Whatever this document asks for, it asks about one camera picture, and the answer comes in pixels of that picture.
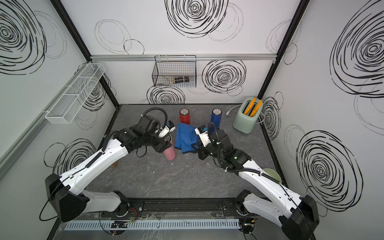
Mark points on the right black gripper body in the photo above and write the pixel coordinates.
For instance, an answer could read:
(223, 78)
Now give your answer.
(199, 149)

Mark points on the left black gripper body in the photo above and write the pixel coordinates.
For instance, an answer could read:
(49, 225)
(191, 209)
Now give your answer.
(163, 144)

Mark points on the pink thermos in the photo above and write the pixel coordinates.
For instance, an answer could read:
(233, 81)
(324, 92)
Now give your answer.
(170, 153)

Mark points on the blue cloth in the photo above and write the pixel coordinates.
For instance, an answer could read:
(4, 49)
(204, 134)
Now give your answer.
(185, 138)

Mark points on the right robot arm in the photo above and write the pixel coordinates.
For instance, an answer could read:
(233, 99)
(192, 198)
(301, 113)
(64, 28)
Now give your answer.
(297, 216)

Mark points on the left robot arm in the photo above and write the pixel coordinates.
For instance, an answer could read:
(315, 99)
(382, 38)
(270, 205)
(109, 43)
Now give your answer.
(67, 192)

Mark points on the blue thermos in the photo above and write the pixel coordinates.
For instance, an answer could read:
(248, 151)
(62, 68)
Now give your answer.
(216, 117)

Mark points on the red thermos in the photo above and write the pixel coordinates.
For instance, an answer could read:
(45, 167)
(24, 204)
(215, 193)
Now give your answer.
(185, 116)

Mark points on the mint green toaster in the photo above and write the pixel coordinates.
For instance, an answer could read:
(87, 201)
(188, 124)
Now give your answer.
(248, 114)

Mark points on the light green plate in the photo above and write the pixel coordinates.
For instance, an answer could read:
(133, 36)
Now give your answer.
(273, 174)

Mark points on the white mesh shelf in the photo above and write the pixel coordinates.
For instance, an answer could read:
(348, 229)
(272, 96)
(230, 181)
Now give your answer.
(75, 94)

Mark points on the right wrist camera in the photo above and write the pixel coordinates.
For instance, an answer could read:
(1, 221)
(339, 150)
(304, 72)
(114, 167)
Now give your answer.
(202, 132)

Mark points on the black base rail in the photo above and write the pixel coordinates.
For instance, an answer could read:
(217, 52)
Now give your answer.
(229, 207)

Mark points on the object in wire basket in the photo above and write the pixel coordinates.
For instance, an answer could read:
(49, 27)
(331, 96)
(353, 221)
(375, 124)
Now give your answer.
(181, 79)

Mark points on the black wire basket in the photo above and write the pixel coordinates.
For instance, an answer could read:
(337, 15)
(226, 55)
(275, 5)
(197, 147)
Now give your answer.
(167, 67)

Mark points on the white slotted cable duct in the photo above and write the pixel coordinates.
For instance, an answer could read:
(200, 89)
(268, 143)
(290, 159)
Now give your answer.
(116, 225)

